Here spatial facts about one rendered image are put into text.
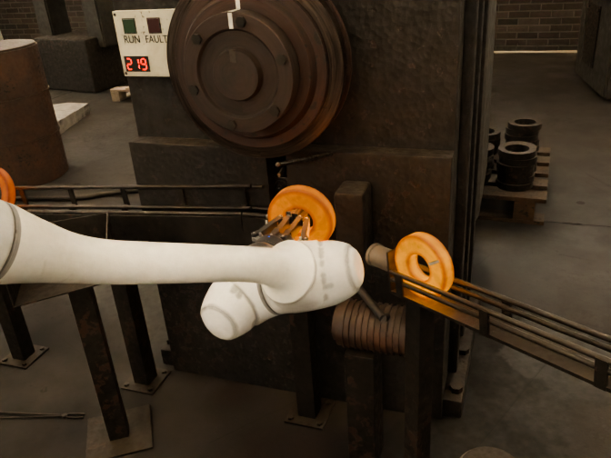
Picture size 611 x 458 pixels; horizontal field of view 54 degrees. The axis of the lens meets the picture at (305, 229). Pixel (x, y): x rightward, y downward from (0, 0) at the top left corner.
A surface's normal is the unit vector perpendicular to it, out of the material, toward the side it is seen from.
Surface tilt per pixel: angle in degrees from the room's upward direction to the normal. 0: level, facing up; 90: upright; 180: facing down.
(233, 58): 90
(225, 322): 89
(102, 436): 0
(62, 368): 0
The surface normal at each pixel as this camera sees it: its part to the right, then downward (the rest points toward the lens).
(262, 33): -0.33, 0.44
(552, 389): -0.07, -0.89
